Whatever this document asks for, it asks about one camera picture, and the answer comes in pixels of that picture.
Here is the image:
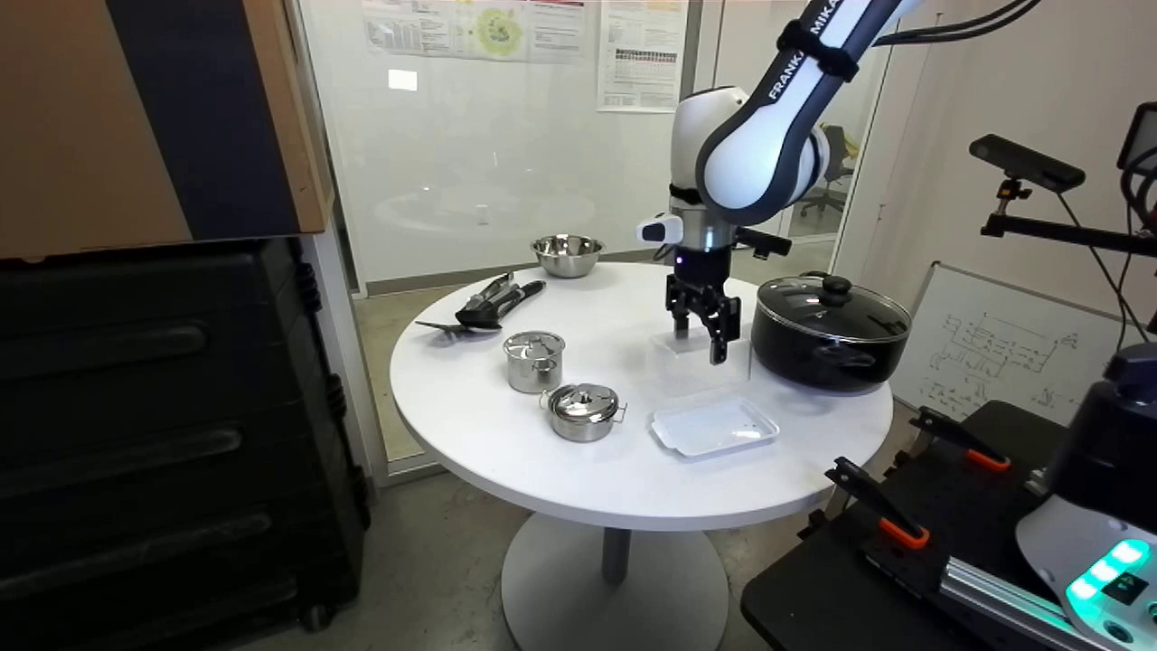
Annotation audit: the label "office chair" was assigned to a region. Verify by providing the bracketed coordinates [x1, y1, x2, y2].
[822, 125, 861, 212]

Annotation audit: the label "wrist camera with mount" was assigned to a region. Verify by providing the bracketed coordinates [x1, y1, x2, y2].
[635, 212, 796, 262]

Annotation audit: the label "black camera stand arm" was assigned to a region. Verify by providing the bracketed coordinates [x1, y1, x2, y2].
[976, 178, 1157, 262]

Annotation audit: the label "thin black camera cable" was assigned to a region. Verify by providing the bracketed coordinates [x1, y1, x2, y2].
[873, 0, 1042, 50]

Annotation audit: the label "black ribbed case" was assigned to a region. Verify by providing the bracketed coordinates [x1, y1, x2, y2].
[0, 237, 374, 651]

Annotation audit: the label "black clamp orange handle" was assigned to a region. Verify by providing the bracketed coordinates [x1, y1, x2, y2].
[908, 404, 1015, 478]
[825, 453, 932, 556]

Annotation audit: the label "black kitchen tongs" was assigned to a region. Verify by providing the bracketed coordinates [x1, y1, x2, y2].
[453, 268, 551, 332]

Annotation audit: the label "tall steel cup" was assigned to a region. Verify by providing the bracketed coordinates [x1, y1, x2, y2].
[498, 330, 570, 398]

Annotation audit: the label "black stand-mounted device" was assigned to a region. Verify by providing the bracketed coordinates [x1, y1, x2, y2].
[1113, 101, 1157, 251]

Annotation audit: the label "black cooking pot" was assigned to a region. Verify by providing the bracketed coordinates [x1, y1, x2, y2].
[750, 273, 916, 392]

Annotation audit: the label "black spatula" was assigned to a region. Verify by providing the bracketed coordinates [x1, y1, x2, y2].
[417, 314, 504, 345]

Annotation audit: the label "black perforated robot bench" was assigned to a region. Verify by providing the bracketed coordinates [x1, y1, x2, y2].
[739, 395, 1157, 651]

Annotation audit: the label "round white table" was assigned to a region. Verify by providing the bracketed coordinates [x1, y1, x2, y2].
[387, 257, 902, 651]

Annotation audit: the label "wide steel bowl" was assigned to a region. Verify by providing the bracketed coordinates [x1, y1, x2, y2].
[527, 231, 609, 281]

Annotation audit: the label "poster with green circle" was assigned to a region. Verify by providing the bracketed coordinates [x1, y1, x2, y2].
[359, 0, 597, 66]

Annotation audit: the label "brown cardboard box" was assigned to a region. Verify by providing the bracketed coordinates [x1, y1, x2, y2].
[0, 0, 338, 266]

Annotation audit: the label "white text poster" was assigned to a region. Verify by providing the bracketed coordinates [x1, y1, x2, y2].
[597, 0, 691, 116]

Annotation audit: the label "steel bowl near edge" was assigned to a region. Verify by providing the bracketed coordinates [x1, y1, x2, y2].
[541, 379, 631, 447]

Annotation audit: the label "white whiteboard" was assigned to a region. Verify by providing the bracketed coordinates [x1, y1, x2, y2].
[890, 262, 1133, 429]

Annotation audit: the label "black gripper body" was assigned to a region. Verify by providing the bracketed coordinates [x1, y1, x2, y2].
[668, 246, 739, 309]

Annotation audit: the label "aluminium rail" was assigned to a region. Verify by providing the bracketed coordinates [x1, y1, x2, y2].
[935, 554, 1117, 651]

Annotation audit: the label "glass pot lid black knob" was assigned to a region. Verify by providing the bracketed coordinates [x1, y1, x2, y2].
[757, 273, 916, 348]

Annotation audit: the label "black camera on stand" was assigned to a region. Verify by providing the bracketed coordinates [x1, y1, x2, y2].
[970, 132, 1090, 196]

